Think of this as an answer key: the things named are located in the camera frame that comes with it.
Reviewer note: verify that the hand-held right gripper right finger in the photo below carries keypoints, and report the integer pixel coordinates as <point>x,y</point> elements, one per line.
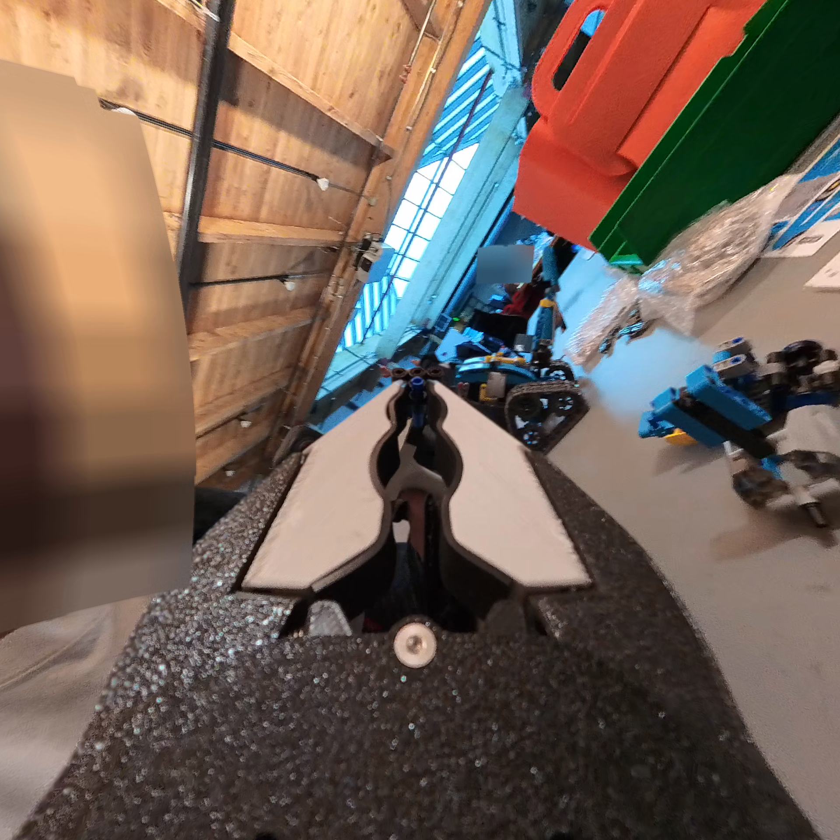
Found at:
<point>505,518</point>

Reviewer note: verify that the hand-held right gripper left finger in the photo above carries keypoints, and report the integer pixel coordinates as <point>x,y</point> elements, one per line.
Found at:
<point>321,518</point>

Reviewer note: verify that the black connector with blue pin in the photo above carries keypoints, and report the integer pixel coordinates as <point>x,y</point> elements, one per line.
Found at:
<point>417,394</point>

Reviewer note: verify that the grey desk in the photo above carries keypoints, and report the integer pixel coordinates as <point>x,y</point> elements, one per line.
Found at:
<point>689,558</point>

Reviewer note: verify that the tracked toy robot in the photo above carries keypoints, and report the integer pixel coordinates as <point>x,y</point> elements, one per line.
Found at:
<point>544,413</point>

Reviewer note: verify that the clear plastic parts bag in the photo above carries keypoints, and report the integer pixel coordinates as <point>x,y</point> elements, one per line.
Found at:
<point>604,321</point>
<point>715,256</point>

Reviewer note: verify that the small blue toy robot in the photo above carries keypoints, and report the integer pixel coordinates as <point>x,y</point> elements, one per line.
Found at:
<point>709,400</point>

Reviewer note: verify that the person's white shirt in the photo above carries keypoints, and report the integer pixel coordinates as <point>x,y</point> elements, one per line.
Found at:
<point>39,689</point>

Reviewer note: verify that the orange plastic tote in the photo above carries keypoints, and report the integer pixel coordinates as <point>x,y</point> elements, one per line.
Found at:
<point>577,177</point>

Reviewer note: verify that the instruction booklet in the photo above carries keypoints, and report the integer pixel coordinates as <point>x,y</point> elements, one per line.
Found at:
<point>828,272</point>

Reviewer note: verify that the green bin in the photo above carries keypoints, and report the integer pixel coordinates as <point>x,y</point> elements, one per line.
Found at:
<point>722,164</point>

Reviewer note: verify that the sticker sheet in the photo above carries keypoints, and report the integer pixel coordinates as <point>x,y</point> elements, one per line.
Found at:
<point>814,210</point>

